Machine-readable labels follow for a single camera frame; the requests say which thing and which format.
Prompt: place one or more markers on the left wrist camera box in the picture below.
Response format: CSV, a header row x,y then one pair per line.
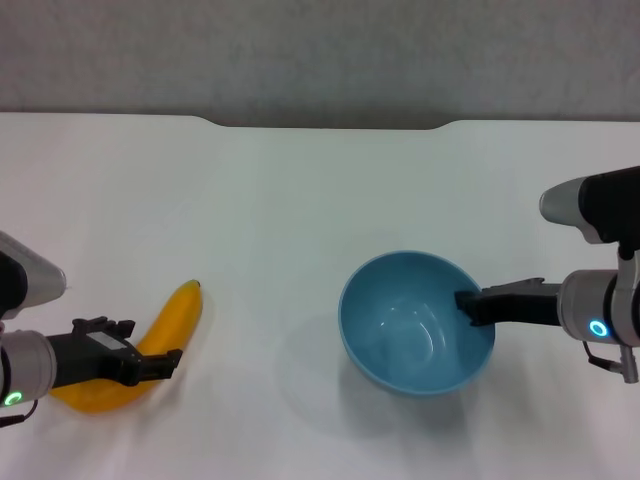
x,y
30,280

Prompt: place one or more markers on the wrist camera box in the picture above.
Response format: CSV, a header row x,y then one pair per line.
x,y
30,280
590,200

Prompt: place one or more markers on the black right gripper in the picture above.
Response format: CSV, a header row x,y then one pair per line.
x,y
535,307

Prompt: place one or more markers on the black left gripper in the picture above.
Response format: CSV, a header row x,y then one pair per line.
x,y
90,357

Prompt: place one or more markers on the blue plastic bowl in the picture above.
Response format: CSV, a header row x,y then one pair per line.
x,y
400,320

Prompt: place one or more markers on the yellow banana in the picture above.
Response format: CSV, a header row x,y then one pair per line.
x,y
182,310

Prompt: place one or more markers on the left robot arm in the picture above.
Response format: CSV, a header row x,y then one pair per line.
x,y
27,365

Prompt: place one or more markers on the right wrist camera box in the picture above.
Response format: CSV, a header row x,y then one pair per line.
x,y
590,200

